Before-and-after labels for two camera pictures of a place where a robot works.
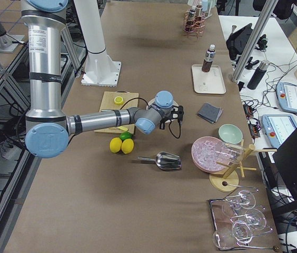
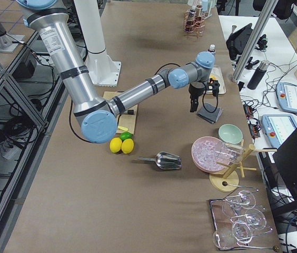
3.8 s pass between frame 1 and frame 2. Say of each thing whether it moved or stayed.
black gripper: moved
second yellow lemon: stayed
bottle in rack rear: stayed
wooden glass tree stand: stayed
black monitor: stayed
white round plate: moved
